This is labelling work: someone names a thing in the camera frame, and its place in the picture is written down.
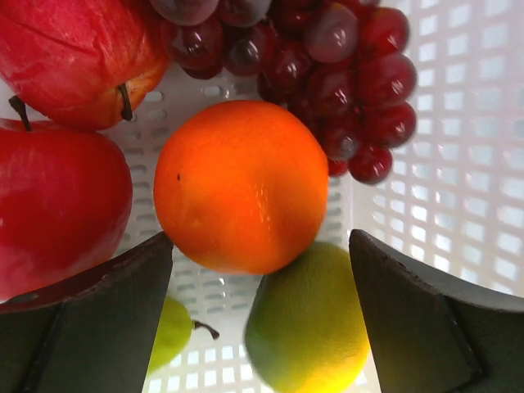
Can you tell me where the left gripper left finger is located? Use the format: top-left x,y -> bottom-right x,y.
1,233 -> 173,392

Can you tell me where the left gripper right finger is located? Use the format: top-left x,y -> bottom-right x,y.
349,229 -> 523,393

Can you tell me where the yellow green pear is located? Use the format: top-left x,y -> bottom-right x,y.
147,296 -> 220,376

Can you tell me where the yellow green mango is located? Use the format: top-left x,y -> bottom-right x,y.
244,242 -> 370,392

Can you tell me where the orange fruit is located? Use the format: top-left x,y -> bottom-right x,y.
153,100 -> 328,274

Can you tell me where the red green apple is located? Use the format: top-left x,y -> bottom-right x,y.
1,96 -> 133,301

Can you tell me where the small red apple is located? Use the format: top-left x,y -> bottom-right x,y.
1,1 -> 170,131

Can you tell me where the dark purple grape bunch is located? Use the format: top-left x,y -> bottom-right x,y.
153,1 -> 417,185

